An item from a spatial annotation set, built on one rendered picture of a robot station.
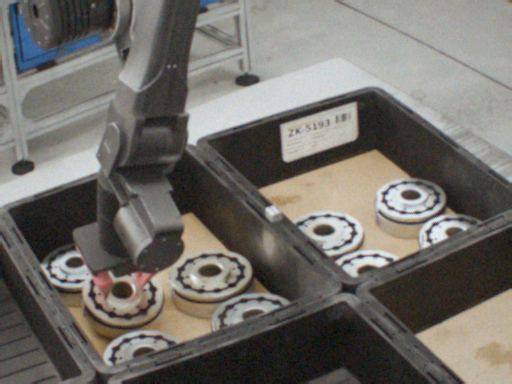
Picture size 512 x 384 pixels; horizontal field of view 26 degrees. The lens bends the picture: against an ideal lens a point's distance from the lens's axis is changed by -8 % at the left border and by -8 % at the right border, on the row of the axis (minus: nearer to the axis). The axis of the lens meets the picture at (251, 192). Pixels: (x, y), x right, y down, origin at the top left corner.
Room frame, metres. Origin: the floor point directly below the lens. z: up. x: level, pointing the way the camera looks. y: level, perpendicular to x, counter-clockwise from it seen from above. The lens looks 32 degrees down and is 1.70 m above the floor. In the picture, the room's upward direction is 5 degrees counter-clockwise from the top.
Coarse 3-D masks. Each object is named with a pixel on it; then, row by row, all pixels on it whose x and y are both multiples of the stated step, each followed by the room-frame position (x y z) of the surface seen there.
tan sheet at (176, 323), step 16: (192, 224) 1.34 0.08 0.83; (192, 240) 1.30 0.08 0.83; (208, 240) 1.30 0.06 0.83; (160, 272) 1.23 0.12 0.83; (256, 288) 1.19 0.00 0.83; (80, 320) 1.14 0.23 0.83; (176, 320) 1.13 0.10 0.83; (192, 320) 1.13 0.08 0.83; (208, 320) 1.13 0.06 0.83; (96, 336) 1.10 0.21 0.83; (176, 336) 1.10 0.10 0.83; (192, 336) 1.10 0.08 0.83
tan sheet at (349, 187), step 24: (336, 168) 1.46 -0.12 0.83; (360, 168) 1.45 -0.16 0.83; (384, 168) 1.45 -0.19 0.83; (264, 192) 1.41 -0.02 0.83; (288, 192) 1.40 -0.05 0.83; (312, 192) 1.40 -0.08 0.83; (336, 192) 1.39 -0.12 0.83; (360, 192) 1.39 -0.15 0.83; (288, 216) 1.34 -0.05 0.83; (360, 216) 1.33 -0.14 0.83; (384, 240) 1.26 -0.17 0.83; (408, 240) 1.26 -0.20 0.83
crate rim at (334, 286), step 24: (192, 144) 1.38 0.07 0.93; (216, 168) 1.31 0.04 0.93; (48, 192) 1.29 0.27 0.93; (240, 192) 1.25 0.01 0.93; (0, 216) 1.24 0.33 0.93; (264, 216) 1.19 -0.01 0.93; (24, 240) 1.18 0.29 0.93; (288, 240) 1.14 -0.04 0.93; (312, 264) 1.10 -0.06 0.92; (48, 288) 1.07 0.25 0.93; (336, 288) 1.04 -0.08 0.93; (288, 312) 1.00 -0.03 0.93; (216, 336) 0.97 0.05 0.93; (96, 360) 0.93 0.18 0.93; (144, 360) 0.93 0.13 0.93
